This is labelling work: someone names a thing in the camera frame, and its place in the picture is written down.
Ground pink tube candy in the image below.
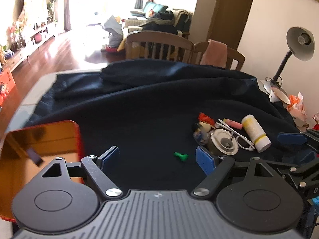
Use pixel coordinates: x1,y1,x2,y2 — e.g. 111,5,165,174
223,119,243,130

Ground white bowl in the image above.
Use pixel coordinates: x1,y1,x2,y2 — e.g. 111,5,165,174
269,87,291,105

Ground pile of dark clothes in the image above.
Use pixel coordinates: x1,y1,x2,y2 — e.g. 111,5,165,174
138,9,192,33

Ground pink towel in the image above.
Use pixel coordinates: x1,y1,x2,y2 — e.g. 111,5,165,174
200,39,228,68

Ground orange gift box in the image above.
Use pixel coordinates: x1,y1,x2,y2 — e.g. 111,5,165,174
0,69,16,107

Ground white yellow bottle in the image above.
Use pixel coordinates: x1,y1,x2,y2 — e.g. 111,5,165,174
241,114,271,153

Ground tissue pack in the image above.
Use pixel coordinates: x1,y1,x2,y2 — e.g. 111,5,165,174
287,92,307,122

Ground orange metal tin box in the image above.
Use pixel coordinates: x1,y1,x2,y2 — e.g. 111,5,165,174
0,120,85,222

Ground wooden chair right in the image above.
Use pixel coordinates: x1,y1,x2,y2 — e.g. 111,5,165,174
190,39,245,71

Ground dark navy cloth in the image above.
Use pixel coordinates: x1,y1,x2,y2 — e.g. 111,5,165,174
23,58,315,187

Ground white frame sunglasses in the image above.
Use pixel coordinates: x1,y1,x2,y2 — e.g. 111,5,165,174
214,119,255,152

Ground low tv console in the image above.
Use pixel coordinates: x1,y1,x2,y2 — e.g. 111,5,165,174
2,22,57,72

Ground grey desk lamp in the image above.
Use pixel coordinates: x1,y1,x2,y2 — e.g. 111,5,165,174
263,26,315,98

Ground small patterned tape roll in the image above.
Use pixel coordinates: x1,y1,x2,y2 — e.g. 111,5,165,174
193,128,209,145

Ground purple rectangular block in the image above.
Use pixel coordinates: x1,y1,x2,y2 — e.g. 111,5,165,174
26,148,44,167

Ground green push pin toy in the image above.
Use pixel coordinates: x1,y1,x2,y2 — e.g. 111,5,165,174
174,152,189,162

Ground wooden chair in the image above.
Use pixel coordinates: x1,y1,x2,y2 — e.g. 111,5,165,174
190,39,245,71
125,31,194,63

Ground wooden chair left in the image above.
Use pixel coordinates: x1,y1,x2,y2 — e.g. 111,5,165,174
125,31,194,63

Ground teal sofa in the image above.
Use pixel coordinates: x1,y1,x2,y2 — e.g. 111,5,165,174
130,1,168,18

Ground red snack packet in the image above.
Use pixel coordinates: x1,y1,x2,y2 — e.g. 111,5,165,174
198,112,215,126

